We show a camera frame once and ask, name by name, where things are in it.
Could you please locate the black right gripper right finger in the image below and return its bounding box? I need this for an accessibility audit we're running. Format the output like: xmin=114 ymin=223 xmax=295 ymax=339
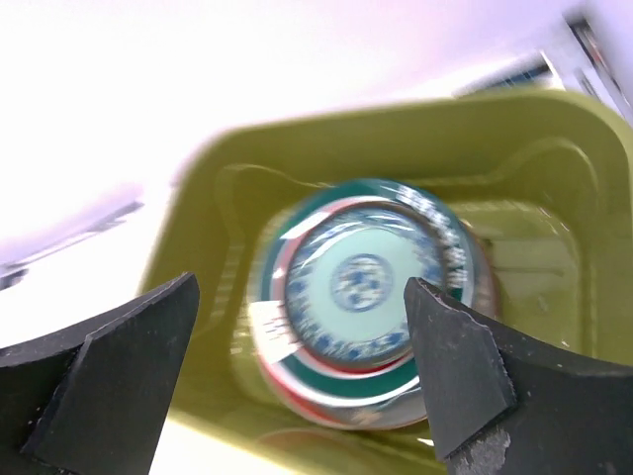
xmin=404 ymin=278 xmax=632 ymax=474

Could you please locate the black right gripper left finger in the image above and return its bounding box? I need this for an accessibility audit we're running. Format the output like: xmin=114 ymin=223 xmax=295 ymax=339
xmin=1 ymin=273 xmax=200 ymax=475

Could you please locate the red teal floral plate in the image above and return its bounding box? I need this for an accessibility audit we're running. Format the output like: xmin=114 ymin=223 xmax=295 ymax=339
xmin=256 ymin=256 xmax=500 ymax=431

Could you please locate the small blue patterned dish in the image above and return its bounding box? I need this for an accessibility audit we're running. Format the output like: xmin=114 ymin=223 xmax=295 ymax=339
xmin=285 ymin=206 xmax=445 ymax=368

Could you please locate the white green rimmed plate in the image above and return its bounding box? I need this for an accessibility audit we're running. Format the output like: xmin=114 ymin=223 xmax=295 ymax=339
xmin=248 ymin=178 xmax=477 ymax=408

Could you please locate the olive green plastic bin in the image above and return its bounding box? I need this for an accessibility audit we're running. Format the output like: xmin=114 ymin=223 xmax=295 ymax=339
xmin=143 ymin=89 xmax=632 ymax=474

